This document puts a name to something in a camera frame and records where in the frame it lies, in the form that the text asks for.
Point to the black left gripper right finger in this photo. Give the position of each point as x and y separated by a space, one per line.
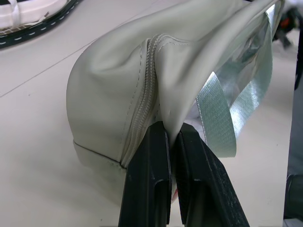
208 184

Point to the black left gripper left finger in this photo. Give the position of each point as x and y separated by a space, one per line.
146 175

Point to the pale green zip pouch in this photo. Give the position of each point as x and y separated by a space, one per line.
118 78

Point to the dark grey rounded object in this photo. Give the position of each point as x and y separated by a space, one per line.
294 201

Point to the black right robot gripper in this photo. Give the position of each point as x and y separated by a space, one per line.
287 22

